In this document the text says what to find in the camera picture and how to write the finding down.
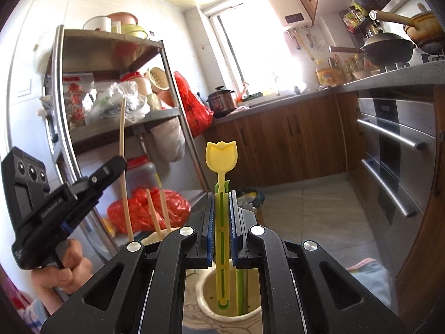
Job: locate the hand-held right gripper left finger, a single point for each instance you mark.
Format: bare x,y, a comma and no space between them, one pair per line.
209,229

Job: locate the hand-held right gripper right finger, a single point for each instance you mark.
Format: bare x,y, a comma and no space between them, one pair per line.
234,250

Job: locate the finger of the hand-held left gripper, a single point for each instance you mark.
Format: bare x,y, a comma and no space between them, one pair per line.
88,203
104,172

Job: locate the wooden chopstick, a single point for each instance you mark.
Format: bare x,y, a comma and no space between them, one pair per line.
165,208
121,139
153,212

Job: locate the cream floral ceramic utensil holder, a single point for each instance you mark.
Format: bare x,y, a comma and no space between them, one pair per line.
208,320

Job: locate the person's left hand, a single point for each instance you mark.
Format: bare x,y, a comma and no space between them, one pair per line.
69,268

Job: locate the crumpled red plastic bag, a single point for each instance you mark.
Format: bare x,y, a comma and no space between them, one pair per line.
180,208

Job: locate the dark trash bag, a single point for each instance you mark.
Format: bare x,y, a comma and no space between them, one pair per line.
250,196

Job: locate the hanging white bag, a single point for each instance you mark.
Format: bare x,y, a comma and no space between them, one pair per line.
168,142

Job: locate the white plastic bag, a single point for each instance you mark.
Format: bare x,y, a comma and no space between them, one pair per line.
104,101

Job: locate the white packet red print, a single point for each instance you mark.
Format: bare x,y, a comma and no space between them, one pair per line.
76,101

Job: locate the wooden base cabinets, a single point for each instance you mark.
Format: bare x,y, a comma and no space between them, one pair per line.
278,146

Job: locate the cream plastic colander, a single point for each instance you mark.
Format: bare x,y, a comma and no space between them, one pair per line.
160,78

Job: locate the hanging red plastic bag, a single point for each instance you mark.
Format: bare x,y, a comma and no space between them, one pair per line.
193,108

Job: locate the steel shelf rack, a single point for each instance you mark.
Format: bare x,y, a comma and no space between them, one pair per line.
97,47

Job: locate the brown rice cooker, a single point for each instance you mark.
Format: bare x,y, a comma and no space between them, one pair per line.
222,102

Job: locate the blue cartoon printed cloth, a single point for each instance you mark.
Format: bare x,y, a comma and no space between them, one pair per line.
373,278

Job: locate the green plastic bowl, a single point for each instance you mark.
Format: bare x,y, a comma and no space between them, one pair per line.
134,31

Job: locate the white mug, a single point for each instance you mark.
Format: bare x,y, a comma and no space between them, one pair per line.
99,23

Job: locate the reddish brown bowl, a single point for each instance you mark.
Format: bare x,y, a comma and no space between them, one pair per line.
121,17

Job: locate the kitchen window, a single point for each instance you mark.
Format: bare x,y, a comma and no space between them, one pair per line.
253,48

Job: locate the yellow food container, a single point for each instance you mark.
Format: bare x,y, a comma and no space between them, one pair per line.
326,76

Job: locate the stainless steel oven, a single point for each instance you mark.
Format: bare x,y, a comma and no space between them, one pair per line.
399,139

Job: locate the white water heater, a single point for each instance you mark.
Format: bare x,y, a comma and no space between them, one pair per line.
288,5

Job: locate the colourful seasoning packets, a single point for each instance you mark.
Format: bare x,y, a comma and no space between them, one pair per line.
354,15

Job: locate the white wall switch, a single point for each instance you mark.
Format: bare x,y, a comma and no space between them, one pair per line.
24,88

